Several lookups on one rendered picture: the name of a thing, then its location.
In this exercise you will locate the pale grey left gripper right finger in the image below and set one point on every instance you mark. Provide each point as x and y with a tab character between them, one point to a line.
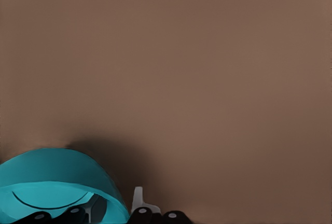
145	212

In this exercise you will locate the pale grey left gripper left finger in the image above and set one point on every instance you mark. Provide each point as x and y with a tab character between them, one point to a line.
75	213

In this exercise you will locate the teal bowl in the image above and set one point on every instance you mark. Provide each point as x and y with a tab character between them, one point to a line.
57	167

